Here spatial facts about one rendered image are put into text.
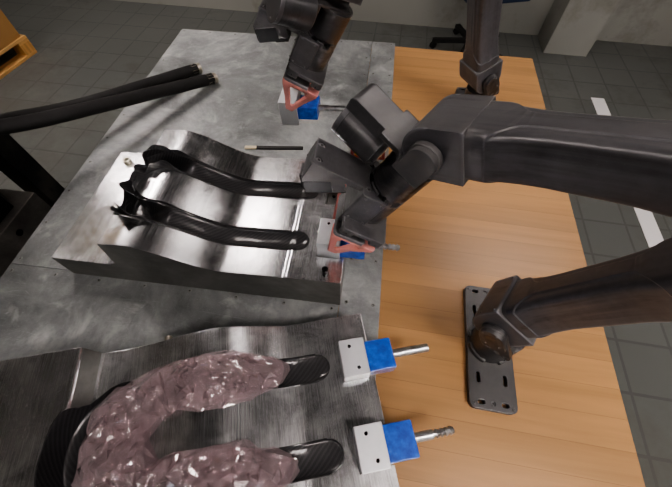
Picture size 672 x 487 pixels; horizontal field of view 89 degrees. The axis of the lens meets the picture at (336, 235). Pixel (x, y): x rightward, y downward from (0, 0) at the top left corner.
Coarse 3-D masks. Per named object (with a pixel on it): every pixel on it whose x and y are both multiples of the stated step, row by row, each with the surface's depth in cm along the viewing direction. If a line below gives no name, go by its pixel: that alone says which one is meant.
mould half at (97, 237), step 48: (192, 144) 63; (96, 192) 66; (144, 192) 56; (192, 192) 59; (96, 240) 60; (144, 240) 52; (192, 240) 55; (240, 288) 59; (288, 288) 56; (336, 288) 54
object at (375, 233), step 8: (376, 192) 41; (384, 200) 41; (384, 208) 42; (392, 208) 42; (344, 216) 44; (376, 216) 44; (384, 216) 44; (344, 224) 43; (352, 224) 44; (360, 224) 45; (368, 224) 45; (376, 224) 46; (384, 224) 47; (344, 232) 44; (352, 232) 44; (360, 232) 44; (368, 232) 45; (376, 232) 45; (384, 232) 46; (368, 240) 45; (376, 240) 45; (384, 240) 46
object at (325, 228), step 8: (320, 224) 54; (328, 224) 55; (320, 232) 53; (328, 232) 53; (320, 240) 52; (328, 240) 52; (320, 248) 53; (376, 248) 54; (384, 248) 54; (392, 248) 54; (320, 256) 55; (328, 256) 55; (336, 256) 54; (344, 256) 55; (352, 256) 54; (360, 256) 54
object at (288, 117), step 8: (280, 96) 67; (296, 96) 67; (280, 104) 66; (304, 104) 67; (312, 104) 67; (320, 104) 70; (280, 112) 68; (288, 112) 68; (296, 112) 68; (304, 112) 68; (312, 112) 68; (288, 120) 69; (296, 120) 69
